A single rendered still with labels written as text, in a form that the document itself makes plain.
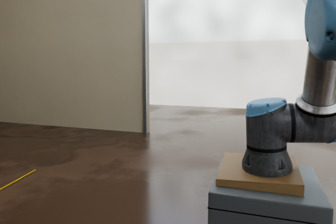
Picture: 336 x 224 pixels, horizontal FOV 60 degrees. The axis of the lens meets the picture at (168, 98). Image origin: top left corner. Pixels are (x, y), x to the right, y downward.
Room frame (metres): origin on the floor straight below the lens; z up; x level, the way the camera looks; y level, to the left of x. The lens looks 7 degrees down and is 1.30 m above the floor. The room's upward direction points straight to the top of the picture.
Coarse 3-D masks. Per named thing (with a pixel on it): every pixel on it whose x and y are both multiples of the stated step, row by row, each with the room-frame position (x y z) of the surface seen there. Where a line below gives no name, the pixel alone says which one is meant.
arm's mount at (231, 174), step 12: (228, 156) 1.26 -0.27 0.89; (240, 156) 1.25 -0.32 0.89; (228, 168) 1.12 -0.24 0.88; (240, 168) 1.12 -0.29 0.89; (216, 180) 1.04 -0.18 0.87; (228, 180) 1.02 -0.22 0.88; (240, 180) 1.01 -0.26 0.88; (252, 180) 1.00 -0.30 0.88; (264, 180) 1.00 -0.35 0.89; (276, 180) 0.99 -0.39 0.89; (288, 180) 0.99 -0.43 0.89; (300, 180) 0.98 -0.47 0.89; (276, 192) 0.97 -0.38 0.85; (288, 192) 0.96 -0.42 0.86; (300, 192) 0.95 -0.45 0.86
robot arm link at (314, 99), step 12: (312, 60) 0.93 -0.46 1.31; (324, 60) 0.91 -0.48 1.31; (312, 72) 0.95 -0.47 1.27; (324, 72) 0.92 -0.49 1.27; (312, 84) 0.96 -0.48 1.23; (324, 84) 0.94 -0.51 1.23; (300, 96) 1.04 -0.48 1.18; (312, 96) 0.98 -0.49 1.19; (324, 96) 0.96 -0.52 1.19; (300, 108) 1.01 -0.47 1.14; (312, 108) 0.98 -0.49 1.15; (324, 108) 0.97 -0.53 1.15; (300, 120) 1.02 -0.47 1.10; (312, 120) 0.99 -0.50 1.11; (324, 120) 0.98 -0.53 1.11; (300, 132) 1.02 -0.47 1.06; (312, 132) 1.01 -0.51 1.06; (324, 132) 1.00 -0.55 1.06
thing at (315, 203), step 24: (312, 168) 1.22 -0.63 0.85; (216, 192) 0.98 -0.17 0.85; (240, 192) 0.98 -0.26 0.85; (264, 192) 0.98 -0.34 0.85; (312, 192) 0.98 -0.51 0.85; (216, 216) 0.97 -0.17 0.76; (240, 216) 0.95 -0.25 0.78; (264, 216) 0.93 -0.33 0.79; (288, 216) 0.90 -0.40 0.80; (312, 216) 0.88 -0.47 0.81
